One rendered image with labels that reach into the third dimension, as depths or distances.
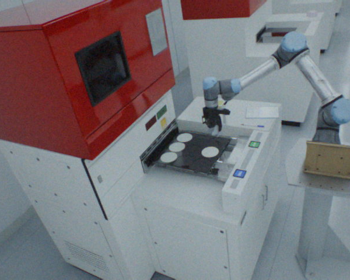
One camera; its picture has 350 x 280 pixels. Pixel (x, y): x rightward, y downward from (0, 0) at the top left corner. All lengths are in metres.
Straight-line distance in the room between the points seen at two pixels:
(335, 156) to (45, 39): 1.42
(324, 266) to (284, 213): 0.52
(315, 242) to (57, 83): 1.81
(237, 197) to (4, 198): 2.18
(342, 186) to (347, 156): 0.16
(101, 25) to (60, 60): 0.27
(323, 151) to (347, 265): 0.99
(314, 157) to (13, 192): 2.48
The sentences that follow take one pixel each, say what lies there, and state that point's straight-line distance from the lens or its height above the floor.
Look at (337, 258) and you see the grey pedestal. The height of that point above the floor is 0.03.
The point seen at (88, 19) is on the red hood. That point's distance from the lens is 1.35.
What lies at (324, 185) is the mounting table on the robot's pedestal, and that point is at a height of 0.82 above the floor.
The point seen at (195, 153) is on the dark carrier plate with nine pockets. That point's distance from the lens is 1.84.
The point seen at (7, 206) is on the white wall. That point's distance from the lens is 3.13.
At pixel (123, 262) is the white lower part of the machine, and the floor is 0.45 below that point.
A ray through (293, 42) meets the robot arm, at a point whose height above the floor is 1.46.
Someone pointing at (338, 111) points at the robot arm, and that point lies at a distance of 1.67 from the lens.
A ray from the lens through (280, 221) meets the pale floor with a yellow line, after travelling 2.64.
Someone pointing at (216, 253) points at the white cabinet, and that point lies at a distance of 1.78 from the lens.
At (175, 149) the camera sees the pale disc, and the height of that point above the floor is 0.90.
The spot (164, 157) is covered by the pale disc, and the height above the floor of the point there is 0.90.
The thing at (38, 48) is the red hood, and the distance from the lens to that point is 1.26.
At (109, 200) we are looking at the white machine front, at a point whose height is 0.92.
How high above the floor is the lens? 1.98
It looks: 33 degrees down
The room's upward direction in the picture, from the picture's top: 11 degrees counter-clockwise
